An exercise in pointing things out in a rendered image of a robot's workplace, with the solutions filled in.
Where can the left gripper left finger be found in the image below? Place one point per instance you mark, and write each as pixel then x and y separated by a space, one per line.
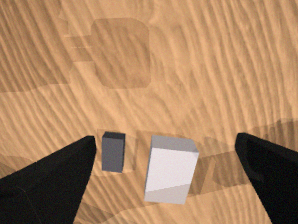
pixel 50 190

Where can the grey rectangular block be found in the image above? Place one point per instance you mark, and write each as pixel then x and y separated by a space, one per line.
pixel 113 150

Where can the white rectangular block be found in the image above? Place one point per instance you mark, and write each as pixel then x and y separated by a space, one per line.
pixel 172 163

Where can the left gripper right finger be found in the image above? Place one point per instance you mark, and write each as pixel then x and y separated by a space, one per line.
pixel 273 172

